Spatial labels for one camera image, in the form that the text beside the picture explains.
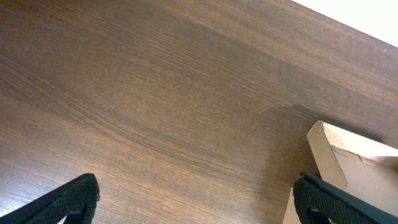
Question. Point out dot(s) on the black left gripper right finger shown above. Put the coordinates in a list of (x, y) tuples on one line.
[(317, 201)]

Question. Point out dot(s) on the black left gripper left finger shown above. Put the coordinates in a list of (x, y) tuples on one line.
[(73, 202)]

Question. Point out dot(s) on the brown cardboard box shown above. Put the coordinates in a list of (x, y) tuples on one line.
[(362, 167)]

